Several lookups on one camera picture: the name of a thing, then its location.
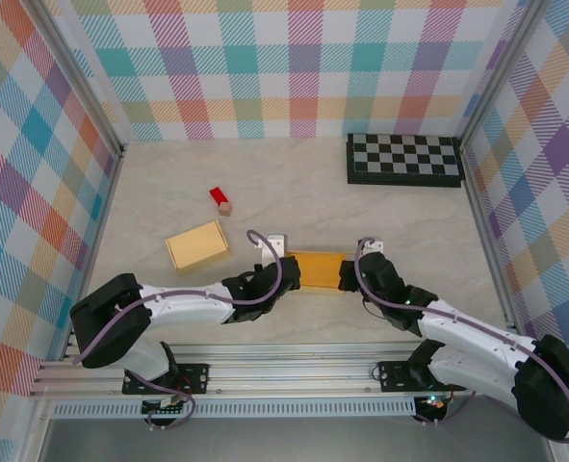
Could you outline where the yellow paper box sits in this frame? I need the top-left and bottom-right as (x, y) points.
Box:
(164, 218), (233, 276)
(285, 248), (356, 294)

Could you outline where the black grey chessboard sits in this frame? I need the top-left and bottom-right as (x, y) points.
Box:
(345, 133), (466, 190)

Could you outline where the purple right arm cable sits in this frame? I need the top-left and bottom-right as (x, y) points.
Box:
(353, 235), (569, 443)

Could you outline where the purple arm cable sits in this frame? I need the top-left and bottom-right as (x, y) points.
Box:
(71, 228), (285, 431)
(353, 235), (569, 443)

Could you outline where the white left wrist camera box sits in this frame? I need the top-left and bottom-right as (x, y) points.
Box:
(256, 233), (289, 267)

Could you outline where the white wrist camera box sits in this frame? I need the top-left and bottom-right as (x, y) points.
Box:
(357, 237), (386, 257)
(256, 233), (289, 267)

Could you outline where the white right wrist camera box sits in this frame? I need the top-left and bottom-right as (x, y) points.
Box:
(357, 237), (386, 257)

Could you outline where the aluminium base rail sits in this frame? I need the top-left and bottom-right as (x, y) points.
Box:
(28, 341), (562, 399)

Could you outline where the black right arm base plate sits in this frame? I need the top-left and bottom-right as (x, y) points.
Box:
(377, 360), (468, 393)

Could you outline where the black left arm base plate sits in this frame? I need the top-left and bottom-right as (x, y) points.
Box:
(121, 363), (211, 397)

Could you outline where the aluminium side rail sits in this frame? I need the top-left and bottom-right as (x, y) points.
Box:
(61, 146), (127, 361)
(460, 143), (527, 355)

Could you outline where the perforated metal cable tray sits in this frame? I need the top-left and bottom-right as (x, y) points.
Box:
(50, 401), (419, 419)

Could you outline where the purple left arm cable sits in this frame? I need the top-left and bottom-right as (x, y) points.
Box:
(71, 228), (285, 431)

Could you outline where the aluminium corner post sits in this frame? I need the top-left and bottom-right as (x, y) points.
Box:
(32, 0), (127, 160)
(458, 0), (553, 153)

